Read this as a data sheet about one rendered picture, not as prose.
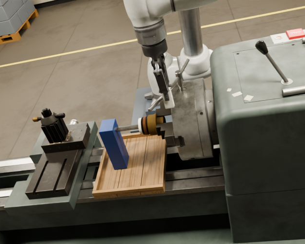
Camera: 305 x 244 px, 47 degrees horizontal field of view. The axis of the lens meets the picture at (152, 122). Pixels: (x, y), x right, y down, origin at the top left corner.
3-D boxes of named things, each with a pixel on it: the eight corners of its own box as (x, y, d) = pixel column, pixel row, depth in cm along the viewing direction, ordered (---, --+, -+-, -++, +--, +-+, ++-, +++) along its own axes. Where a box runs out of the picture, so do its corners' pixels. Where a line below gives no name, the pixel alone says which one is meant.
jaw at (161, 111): (184, 113, 144) (181, 83, 144) (183, 112, 139) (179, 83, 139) (158, 116, 146) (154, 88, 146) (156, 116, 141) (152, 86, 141)
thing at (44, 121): (60, 113, 159) (58, 108, 157) (55, 124, 153) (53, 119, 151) (44, 115, 161) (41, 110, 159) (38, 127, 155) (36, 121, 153)
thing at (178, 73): (181, 93, 134) (175, 69, 126) (187, 94, 133) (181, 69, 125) (179, 97, 132) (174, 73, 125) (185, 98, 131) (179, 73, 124)
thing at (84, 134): (90, 134, 167) (87, 126, 164) (86, 148, 159) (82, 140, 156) (51, 139, 171) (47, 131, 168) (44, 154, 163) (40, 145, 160)
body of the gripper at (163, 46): (142, 37, 108) (149, 64, 113) (139, 48, 101) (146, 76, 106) (165, 32, 107) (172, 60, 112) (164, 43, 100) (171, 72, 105)
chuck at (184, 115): (203, 119, 162) (192, 63, 141) (207, 174, 140) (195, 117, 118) (183, 121, 164) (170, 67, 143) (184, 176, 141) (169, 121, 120)
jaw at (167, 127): (183, 118, 137) (182, 134, 127) (186, 129, 140) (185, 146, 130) (156, 122, 140) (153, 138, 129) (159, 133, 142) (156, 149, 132)
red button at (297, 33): (301, 32, 141) (301, 27, 140) (305, 38, 137) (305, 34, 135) (285, 35, 143) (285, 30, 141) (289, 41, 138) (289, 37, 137)
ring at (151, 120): (163, 107, 144) (141, 110, 146) (161, 121, 137) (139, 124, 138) (167, 124, 149) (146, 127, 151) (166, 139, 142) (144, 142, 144)
